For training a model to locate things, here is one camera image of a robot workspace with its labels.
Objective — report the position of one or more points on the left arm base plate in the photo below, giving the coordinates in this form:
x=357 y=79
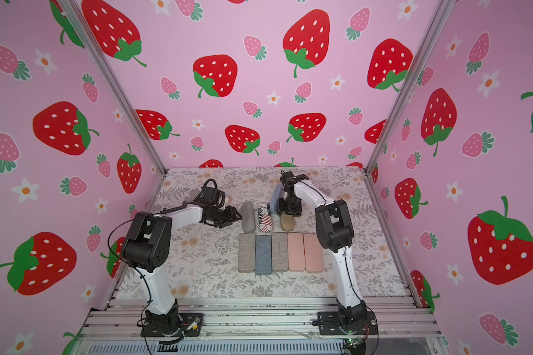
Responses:
x=175 y=327

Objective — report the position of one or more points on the electronics board with cables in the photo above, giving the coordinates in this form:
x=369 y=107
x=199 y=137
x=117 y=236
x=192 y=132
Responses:
x=353 y=346

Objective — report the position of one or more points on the floral table mat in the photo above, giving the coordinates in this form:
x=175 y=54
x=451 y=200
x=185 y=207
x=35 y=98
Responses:
x=203 y=261

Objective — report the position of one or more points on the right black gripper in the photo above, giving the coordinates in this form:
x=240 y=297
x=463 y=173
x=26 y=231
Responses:
x=289 y=208

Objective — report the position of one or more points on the light blue case white glasses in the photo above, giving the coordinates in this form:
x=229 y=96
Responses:
x=276 y=196

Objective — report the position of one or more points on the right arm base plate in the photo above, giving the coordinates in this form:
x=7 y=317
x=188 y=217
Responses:
x=336 y=324

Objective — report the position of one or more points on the pink case round glasses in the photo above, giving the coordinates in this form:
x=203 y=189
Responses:
x=313 y=254

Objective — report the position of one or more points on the grey case with red glasses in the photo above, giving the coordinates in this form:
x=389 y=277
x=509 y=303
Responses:
x=280 y=257

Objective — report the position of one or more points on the olive glasses case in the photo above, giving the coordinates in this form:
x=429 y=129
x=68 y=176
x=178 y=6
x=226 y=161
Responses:
x=288 y=222

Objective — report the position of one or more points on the grey case mint interior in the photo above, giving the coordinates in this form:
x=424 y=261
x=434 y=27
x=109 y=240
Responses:
x=246 y=253

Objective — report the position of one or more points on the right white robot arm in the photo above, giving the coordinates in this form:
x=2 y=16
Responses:
x=334 y=230

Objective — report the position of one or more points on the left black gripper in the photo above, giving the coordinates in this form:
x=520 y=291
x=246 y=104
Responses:
x=231 y=216

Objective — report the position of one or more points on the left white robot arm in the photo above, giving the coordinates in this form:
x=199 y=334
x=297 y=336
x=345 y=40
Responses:
x=147 y=246

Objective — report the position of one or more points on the blue-grey case purple glasses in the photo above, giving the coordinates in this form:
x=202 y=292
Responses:
x=263 y=255

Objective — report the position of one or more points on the aluminium rail frame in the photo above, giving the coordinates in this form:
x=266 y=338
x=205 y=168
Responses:
x=261 y=326

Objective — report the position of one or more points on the pink case black glasses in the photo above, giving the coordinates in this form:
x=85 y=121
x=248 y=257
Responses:
x=296 y=255

